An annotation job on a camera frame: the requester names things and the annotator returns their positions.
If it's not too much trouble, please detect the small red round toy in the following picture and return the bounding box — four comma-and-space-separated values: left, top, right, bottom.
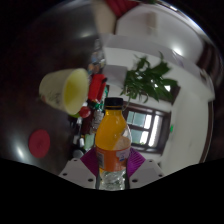
78, 106, 92, 119

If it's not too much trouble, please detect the flat round red coaster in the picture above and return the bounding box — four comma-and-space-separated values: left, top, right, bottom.
28, 129, 52, 159

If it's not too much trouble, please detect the small potted plant white pot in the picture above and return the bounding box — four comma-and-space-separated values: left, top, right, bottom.
103, 53, 179, 103

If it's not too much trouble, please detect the red carpeted staircase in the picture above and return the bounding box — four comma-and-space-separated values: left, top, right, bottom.
106, 0, 138, 18

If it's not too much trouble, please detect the green notebook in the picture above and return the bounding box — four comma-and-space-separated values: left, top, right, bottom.
83, 133, 96, 151

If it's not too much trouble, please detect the orange drink plastic bottle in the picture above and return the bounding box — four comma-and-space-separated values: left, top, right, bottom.
94, 97, 133, 191

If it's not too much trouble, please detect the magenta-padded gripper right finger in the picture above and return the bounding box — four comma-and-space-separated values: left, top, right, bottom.
128, 147, 165, 190

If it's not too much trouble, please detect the pale yellow mug green handle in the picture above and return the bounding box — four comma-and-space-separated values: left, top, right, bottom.
38, 68, 90, 116

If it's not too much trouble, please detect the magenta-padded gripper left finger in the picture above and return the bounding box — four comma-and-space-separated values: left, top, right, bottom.
58, 148, 100, 190

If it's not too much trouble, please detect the silver-headed black microphone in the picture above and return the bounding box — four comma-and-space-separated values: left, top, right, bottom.
72, 149, 84, 160

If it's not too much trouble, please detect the red box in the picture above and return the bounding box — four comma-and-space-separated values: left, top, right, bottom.
88, 73, 108, 103

